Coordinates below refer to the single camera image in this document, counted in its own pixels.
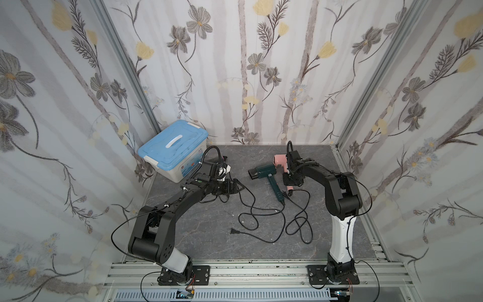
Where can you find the aluminium mounting rail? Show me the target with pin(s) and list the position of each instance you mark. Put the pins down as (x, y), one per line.
(260, 280)

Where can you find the blue lidded storage box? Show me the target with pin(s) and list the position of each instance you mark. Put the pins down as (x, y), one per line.
(175, 151)

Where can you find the pink hair dryer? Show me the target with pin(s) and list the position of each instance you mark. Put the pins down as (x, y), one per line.
(280, 160)

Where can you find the dark green hair dryer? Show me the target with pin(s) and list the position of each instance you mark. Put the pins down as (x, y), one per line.
(299, 223)

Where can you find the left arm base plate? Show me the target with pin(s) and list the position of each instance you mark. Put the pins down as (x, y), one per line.
(198, 275)

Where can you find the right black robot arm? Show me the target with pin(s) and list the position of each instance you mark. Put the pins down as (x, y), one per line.
(343, 202)

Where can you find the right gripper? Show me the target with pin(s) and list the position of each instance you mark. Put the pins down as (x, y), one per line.
(288, 177)

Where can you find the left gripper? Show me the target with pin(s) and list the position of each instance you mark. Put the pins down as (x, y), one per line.
(229, 185)

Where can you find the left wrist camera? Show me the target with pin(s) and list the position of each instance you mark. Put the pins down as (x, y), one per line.
(222, 171)

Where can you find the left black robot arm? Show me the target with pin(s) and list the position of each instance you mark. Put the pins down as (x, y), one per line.
(153, 236)

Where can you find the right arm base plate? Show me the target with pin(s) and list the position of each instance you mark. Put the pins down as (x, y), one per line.
(317, 273)

